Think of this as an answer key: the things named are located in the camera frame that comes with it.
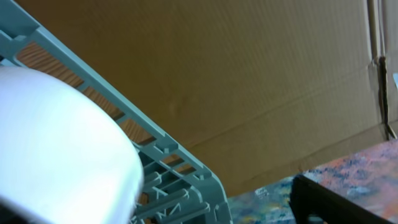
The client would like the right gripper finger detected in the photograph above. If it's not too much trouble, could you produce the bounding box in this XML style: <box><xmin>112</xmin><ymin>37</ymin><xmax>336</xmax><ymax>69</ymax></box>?
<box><xmin>289</xmin><ymin>175</ymin><xmax>391</xmax><ymax>224</ymax></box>

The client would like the grey dishwasher rack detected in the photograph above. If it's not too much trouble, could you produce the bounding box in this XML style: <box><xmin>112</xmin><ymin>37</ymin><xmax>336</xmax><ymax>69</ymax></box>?
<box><xmin>1</xmin><ymin>1</ymin><xmax>233</xmax><ymax>223</ymax></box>

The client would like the white bowl with rice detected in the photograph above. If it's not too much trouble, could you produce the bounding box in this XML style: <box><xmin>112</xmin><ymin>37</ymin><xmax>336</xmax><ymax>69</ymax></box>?
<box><xmin>1</xmin><ymin>66</ymin><xmax>143</xmax><ymax>223</ymax></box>

